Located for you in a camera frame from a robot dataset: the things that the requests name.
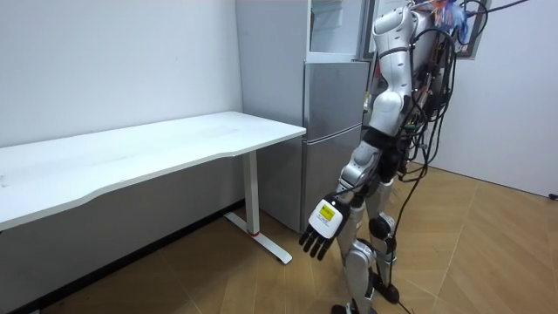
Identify cable bundle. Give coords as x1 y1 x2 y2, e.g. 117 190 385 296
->
408 0 531 46

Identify grey fridge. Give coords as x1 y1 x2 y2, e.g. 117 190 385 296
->
235 0 372 234

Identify robot body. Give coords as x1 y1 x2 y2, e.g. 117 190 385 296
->
364 9 459 184

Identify robot legs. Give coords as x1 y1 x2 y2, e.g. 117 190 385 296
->
330 174 401 314

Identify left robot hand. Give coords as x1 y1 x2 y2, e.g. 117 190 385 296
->
298 194 352 262

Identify dark framed wall poster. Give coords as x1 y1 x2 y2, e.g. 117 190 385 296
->
454 0 493 60

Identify black floor cable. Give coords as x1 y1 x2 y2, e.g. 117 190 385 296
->
384 165 432 314

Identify white desk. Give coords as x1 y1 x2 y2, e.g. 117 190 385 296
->
0 111 307 265

